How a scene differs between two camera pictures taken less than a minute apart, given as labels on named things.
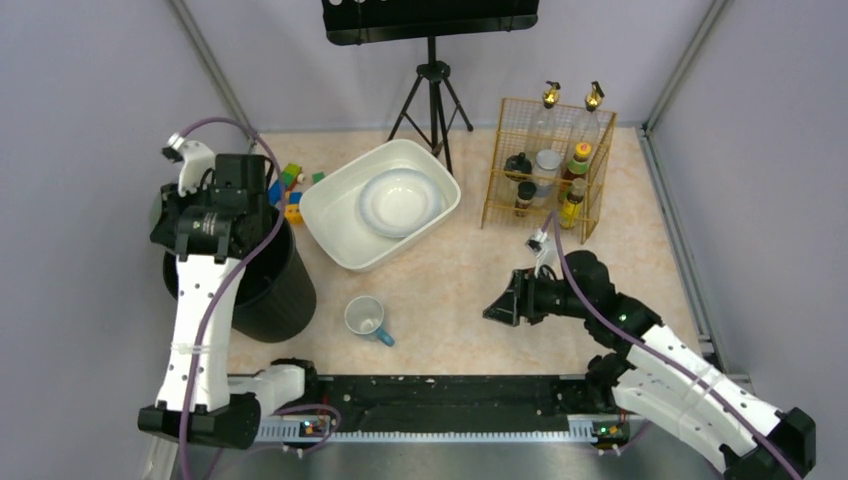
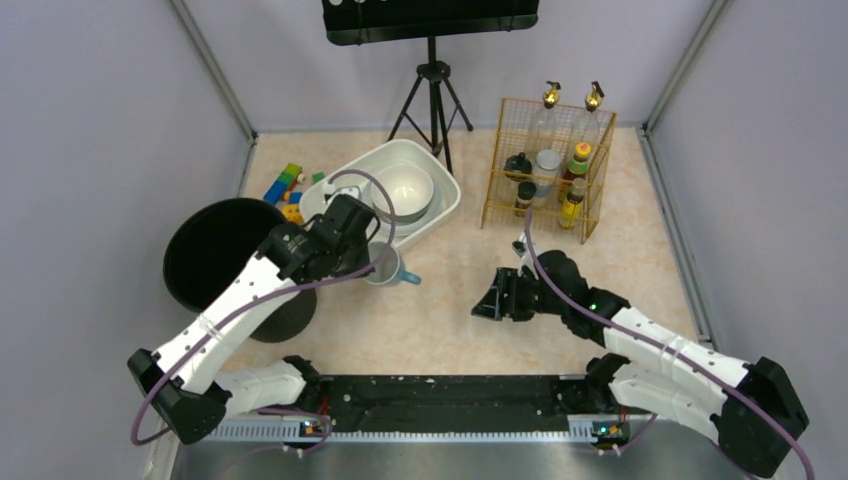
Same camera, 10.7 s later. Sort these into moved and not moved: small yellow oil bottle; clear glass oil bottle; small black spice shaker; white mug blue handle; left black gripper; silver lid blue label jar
Moved: left black gripper; white mug blue handle
Not moved: clear glass oil bottle; small yellow oil bottle; silver lid blue label jar; small black spice shaker
